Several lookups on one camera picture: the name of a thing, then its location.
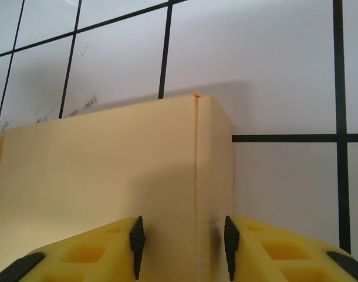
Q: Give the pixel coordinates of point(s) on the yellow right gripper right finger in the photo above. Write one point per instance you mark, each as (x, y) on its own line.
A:
(284, 255)

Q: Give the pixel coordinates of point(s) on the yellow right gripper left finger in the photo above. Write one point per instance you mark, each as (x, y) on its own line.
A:
(88, 255)

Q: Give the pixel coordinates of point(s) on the yellow paper box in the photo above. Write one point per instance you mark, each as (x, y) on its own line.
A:
(108, 176)

